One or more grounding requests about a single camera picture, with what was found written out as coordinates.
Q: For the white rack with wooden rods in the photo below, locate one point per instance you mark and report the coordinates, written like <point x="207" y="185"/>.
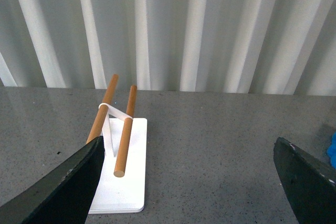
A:
<point x="121" y="187"/>

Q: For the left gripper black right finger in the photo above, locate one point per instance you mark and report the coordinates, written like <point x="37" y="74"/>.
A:
<point x="309" y="184"/>

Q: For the blue microfiber cloth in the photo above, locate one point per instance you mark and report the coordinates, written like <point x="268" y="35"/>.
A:
<point x="331" y="151"/>

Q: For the white pleated curtain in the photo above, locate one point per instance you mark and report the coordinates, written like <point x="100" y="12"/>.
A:
<point x="234" y="46"/>

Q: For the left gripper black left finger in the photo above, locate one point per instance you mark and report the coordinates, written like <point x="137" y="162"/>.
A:
<point x="65" y="194"/>

